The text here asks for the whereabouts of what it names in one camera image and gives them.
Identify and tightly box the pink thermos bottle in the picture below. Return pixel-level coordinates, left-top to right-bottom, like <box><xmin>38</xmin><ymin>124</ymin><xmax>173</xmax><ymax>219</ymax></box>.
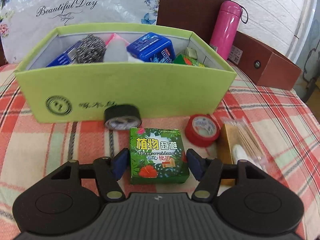
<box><xmin>209</xmin><ymin>0</ymin><xmax>249</xmax><ymax>61</ymax></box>

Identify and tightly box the clear toothpick packet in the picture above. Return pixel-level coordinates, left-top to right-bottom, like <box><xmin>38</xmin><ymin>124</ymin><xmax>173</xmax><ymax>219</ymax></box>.
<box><xmin>224</xmin><ymin>120</ymin><xmax>267</xmax><ymax>170</ymax></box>

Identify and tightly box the blue medicine box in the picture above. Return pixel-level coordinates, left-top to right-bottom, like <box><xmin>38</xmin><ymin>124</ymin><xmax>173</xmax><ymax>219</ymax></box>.
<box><xmin>46</xmin><ymin>40</ymin><xmax>83</xmax><ymax>67</ymax></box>

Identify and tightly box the red tape roll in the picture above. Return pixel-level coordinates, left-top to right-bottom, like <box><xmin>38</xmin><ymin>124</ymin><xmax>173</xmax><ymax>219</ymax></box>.
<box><xmin>185</xmin><ymin>114</ymin><xmax>220</xmax><ymax>147</ymax></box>

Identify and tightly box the green printed carton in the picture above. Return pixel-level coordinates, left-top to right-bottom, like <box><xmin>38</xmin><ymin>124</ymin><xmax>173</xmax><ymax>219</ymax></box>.
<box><xmin>129</xmin><ymin>127</ymin><xmax>190</xmax><ymax>186</ymax></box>
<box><xmin>172</xmin><ymin>54</ymin><xmax>205</xmax><ymax>68</ymax></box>

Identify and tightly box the black tape roll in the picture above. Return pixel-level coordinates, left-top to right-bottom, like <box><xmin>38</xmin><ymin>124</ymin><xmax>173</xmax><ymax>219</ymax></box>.
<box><xmin>104</xmin><ymin>103</ymin><xmax>142</xmax><ymax>131</ymax></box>

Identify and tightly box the blue and white cleaner pack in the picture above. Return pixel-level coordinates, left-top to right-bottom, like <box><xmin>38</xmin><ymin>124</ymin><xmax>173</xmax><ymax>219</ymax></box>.
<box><xmin>126</xmin><ymin>32</ymin><xmax>175</xmax><ymax>63</ymax></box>

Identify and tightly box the small olive case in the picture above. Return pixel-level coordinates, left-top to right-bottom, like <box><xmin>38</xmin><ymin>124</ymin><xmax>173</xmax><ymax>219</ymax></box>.
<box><xmin>184</xmin><ymin>47</ymin><xmax>198</xmax><ymax>60</ymax></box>

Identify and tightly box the plaid bed sheet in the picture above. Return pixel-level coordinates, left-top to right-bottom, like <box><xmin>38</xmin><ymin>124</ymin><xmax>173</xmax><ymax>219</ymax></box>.
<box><xmin>0</xmin><ymin>61</ymin><xmax>320</xmax><ymax>240</ymax></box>

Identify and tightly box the brown wooden drawer box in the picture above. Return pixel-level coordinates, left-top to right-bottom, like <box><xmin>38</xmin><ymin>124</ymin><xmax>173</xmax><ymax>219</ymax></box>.
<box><xmin>234</xmin><ymin>31</ymin><xmax>303</xmax><ymax>90</ymax></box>

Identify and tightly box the steel wool scrubber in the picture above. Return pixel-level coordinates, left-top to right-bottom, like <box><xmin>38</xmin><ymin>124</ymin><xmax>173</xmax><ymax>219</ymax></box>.
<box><xmin>76</xmin><ymin>34</ymin><xmax>107</xmax><ymax>64</ymax></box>

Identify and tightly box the floral plastic bag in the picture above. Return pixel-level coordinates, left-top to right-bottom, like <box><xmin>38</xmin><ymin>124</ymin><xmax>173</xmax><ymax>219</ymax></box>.
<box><xmin>0</xmin><ymin>0</ymin><xmax>163</xmax><ymax>64</ymax></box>

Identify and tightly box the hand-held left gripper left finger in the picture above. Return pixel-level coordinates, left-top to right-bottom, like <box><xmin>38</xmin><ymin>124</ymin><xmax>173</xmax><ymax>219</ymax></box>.
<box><xmin>50</xmin><ymin>148</ymin><xmax>129</xmax><ymax>202</ymax></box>

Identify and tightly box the light green cardboard box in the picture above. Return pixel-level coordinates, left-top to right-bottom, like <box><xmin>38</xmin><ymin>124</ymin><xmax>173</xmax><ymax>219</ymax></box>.
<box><xmin>14</xmin><ymin>22</ymin><xmax>237</xmax><ymax>123</ymax></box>

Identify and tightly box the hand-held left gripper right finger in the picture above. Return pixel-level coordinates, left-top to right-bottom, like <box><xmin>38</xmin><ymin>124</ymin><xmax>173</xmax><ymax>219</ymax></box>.
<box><xmin>186</xmin><ymin>148</ymin><xmax>267</xmax><ymax>202</ymax></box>

